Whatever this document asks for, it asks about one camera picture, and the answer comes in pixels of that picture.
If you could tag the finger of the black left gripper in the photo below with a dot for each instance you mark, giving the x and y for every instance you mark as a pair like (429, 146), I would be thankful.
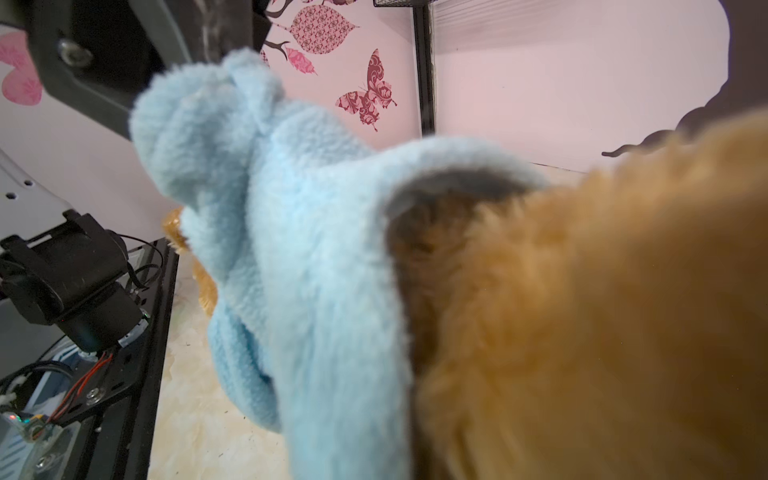
(97, 57)

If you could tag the light blue bear hoodie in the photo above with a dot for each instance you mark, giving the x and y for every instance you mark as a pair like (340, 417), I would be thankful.
(287, 211)

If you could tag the brown teddy bear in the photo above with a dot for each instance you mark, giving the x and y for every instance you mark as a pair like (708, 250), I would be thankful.
(611, 329)

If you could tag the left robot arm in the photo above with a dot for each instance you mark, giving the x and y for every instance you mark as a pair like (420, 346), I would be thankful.
(68, 276)

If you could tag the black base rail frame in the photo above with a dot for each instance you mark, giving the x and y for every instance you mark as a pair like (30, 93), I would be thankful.
(108, 430)

